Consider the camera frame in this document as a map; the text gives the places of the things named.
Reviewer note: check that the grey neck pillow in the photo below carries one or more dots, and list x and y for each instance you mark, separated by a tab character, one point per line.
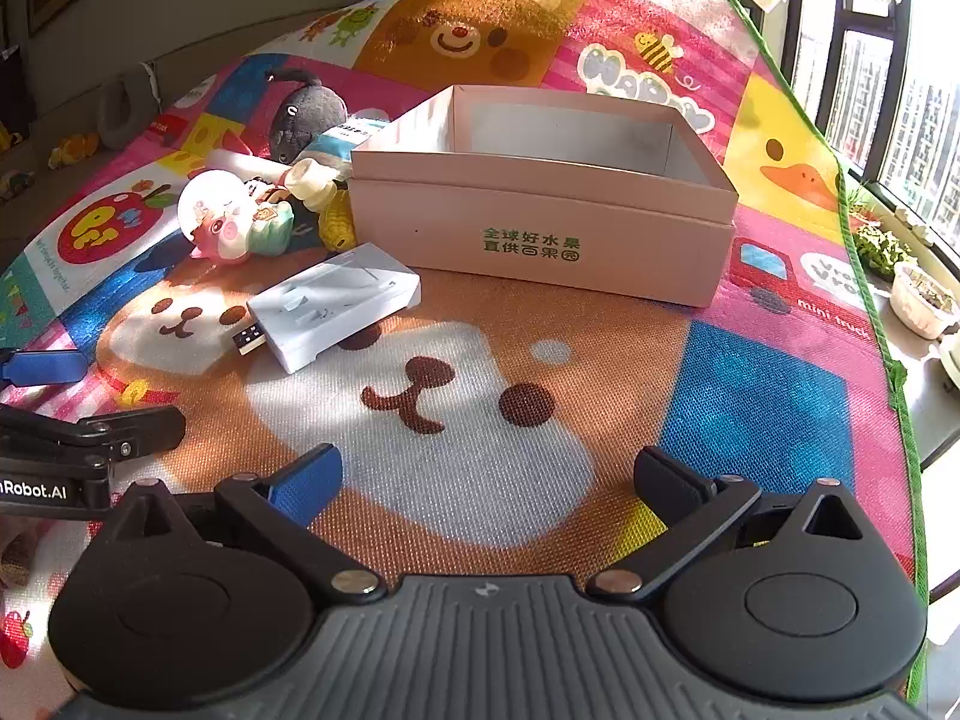
112	120

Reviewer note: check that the blue white packet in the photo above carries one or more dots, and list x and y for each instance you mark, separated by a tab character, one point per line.
352	136

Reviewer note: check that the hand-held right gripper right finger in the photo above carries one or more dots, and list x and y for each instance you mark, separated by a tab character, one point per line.
667	480

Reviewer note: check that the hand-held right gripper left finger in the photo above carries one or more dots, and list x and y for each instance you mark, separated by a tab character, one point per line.
307	487

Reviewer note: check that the pink white doll figurine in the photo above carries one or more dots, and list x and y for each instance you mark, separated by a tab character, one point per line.
214	202

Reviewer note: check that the yellow corn toy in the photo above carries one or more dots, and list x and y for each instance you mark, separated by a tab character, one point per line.
337	225

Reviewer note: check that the white plant pot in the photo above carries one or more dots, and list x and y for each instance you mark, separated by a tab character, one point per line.
922	300

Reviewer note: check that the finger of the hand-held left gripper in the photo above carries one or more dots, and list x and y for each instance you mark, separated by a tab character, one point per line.
45	369
142	426

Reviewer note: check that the black plush toy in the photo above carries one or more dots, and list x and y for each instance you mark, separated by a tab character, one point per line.
307	116

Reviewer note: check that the small potted plant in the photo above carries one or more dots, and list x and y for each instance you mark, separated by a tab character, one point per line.
862	206

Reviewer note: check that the pink cardboard box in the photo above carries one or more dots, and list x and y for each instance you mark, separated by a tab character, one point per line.
570	240

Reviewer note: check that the window with dark frame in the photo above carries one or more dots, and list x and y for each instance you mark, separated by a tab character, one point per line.
877	75

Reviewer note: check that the mint green figurine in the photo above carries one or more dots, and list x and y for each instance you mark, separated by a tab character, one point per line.
270	229

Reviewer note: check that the colourful cartoon play mat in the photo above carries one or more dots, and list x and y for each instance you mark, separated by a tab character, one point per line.
465	420

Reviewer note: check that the white bottle with red cap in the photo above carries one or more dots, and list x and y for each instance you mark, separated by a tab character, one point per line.
311	180

